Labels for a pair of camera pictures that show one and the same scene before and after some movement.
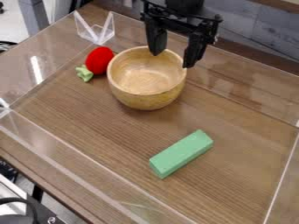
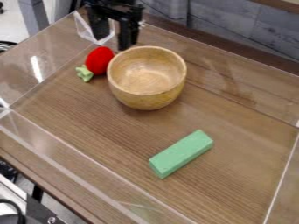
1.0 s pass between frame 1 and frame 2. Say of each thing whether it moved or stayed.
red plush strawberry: stayed
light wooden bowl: stayed
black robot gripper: moved
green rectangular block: stayed
